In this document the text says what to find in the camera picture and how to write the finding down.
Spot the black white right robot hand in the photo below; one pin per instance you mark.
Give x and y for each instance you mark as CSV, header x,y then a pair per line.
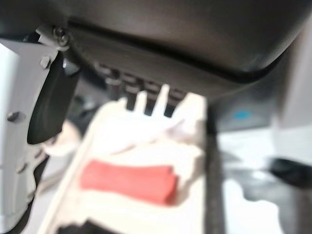
x,y
51,97

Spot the red cloth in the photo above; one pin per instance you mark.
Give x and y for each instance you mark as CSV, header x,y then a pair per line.
x,y
126,180

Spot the white cloth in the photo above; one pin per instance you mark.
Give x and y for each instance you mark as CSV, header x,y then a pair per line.
x,y
170,131

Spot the grey front-load washing machine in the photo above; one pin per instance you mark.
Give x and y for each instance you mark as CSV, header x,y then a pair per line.
x,y
170,36

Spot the white wicker basket tray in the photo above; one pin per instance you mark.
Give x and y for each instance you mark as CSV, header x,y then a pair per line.
x,y
109,214

